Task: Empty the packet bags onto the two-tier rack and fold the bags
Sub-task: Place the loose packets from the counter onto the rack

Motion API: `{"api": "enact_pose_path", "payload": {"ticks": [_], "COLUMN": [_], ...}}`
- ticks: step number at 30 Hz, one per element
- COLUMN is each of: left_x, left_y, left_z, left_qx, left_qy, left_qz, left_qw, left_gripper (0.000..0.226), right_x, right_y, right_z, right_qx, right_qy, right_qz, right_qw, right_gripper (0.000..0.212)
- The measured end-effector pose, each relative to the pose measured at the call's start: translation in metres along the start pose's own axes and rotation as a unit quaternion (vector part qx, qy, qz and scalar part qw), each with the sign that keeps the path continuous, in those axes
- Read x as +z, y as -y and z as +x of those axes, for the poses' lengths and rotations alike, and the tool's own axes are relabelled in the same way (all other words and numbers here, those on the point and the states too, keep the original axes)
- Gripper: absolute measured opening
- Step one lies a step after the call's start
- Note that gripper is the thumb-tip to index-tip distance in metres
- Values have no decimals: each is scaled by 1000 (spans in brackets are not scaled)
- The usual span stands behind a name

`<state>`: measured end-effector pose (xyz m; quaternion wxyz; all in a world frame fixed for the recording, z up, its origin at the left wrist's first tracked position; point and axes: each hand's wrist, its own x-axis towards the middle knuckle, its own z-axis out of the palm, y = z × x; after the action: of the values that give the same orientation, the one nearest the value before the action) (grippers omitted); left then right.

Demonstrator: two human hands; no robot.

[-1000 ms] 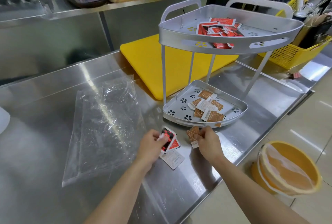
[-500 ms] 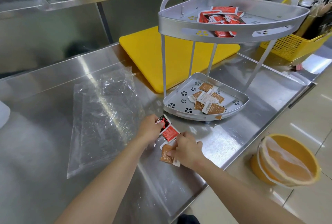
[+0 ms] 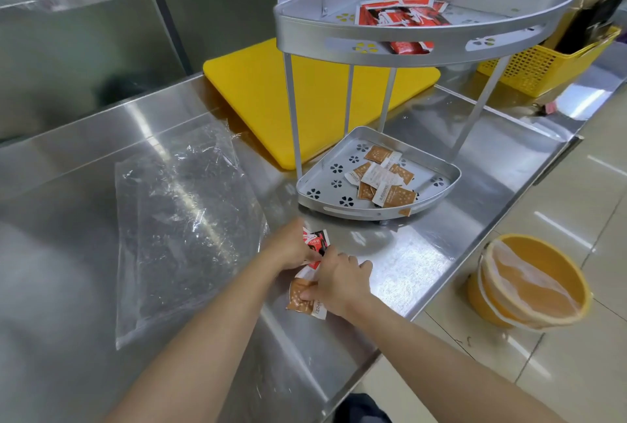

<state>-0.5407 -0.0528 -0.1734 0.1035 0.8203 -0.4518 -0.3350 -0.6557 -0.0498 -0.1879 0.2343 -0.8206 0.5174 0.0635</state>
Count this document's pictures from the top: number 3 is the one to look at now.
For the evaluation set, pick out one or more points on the person's left hand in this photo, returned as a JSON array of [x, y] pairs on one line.
[[291, 249]]

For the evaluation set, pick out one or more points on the person's right hand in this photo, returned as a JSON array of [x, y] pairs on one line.
[[343, 285]]

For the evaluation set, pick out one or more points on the brown sugar packets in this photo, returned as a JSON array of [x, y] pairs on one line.
[[387, 183]]

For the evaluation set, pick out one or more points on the grey two-tier corner rack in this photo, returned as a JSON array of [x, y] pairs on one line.
[[318, 41]]

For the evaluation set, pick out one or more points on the red sauce packets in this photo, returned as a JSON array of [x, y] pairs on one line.
[[401, 14]]

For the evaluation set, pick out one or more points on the person's right forearm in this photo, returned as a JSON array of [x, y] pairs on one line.
[[441, 369]]

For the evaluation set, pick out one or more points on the person's left forearm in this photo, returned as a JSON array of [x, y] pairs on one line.
[[205, 349]]

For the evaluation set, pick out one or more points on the person's dark trousers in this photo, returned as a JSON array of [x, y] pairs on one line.
[[362, 410]]

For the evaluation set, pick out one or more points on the yellow cutting board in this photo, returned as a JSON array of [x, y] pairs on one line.
[[254, 94]]

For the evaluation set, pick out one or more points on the yellow bucket with liner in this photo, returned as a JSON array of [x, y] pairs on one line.
[[529, 280]]

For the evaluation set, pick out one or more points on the red binder clip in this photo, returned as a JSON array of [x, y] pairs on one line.
[[548, 108]]

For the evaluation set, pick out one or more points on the yellow plastic basket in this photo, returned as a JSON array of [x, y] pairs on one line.
[[529, 70]]

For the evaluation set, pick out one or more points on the black condiment holder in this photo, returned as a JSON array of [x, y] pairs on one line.
[[588, 26]]

